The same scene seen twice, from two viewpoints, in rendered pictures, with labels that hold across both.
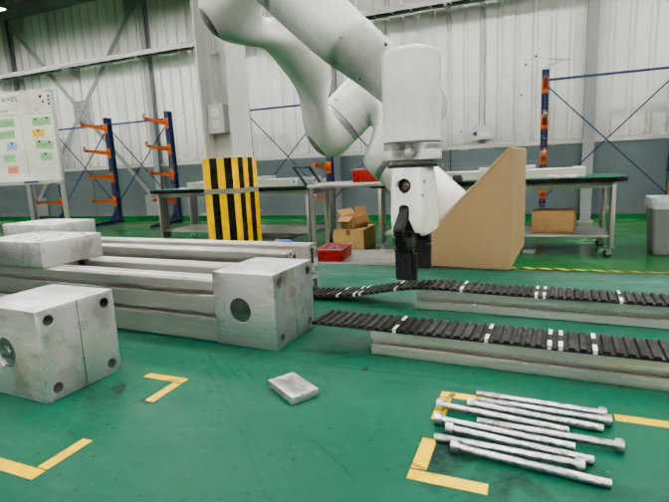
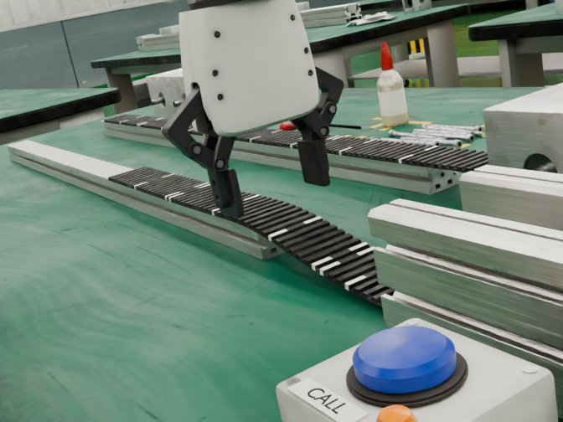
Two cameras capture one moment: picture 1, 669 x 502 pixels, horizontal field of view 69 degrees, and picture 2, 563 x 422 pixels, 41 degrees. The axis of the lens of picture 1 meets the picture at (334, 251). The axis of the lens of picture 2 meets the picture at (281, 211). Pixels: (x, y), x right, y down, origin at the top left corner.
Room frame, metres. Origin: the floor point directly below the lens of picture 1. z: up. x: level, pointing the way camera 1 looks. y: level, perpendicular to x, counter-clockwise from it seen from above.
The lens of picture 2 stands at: (1.22, 0.23, 0.99)
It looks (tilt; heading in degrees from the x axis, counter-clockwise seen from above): 16 degrees down; 215
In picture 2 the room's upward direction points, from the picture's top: 11 degrees counter-clockwise
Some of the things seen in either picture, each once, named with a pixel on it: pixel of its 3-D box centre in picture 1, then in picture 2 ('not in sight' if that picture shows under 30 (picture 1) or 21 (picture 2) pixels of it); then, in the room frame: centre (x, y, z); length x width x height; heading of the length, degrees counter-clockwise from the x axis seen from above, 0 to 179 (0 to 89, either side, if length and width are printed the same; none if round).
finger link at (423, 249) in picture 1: (423, 246); (210, 179); (0.78, -0.15, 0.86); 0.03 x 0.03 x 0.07; 65
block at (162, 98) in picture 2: not in sight; (174, 95); (0.05, -0.81, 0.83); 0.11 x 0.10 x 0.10; 156
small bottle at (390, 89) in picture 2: not in sight; (389, 84); (0.25, -0.23, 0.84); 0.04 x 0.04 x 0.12
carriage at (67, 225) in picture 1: (51, 236); not in sight; (1.09, 0.64, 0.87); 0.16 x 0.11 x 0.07; 65
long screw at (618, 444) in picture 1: (546, 432); (416, 136); (0.35, -0.16, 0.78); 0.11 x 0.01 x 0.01; 63
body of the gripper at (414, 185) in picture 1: (413, 195); (247, 55); (0.73, -0.12, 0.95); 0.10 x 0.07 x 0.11; 155
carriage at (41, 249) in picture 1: (42, 255); not in sight; (0.81, 0.50, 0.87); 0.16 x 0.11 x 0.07; 65
